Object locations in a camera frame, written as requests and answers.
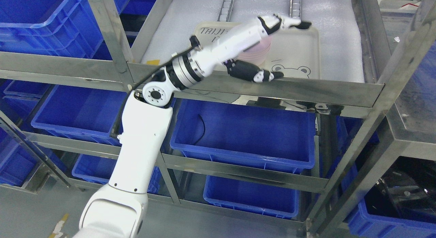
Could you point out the blue bin upper left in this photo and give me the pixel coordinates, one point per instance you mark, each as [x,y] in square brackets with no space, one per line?
[65,28]

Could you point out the metal shelf rack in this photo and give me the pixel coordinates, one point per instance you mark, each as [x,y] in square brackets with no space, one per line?
[385,79]

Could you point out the blue bin under shelf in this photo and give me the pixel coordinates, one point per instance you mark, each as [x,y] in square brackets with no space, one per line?
[264,138]

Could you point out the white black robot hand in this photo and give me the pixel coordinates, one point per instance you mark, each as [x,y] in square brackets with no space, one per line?
[242,37]

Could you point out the blue bin bottom centre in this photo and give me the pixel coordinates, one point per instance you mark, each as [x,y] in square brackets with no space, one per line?
[251,197]

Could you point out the blue bin middle left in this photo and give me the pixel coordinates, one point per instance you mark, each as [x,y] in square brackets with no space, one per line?
[80,113]

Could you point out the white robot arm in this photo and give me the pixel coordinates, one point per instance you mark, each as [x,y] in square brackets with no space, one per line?
[118,208]

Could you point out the white frog tray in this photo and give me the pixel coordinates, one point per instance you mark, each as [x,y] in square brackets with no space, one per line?
[295,52]

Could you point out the pink plastic bowl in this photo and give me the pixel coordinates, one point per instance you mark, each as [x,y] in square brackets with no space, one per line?
[257,53]

